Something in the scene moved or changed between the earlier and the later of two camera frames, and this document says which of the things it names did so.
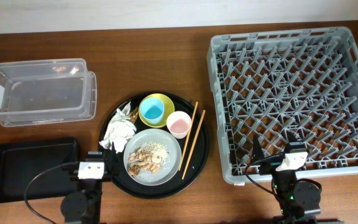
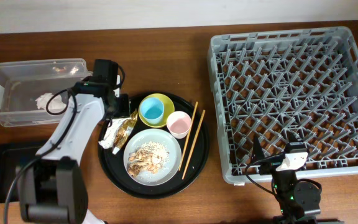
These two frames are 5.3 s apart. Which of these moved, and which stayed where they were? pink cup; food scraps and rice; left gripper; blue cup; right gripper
Moved: left gripper
Stayed: right gripper; blue cup; food scraps and rice; pink cup
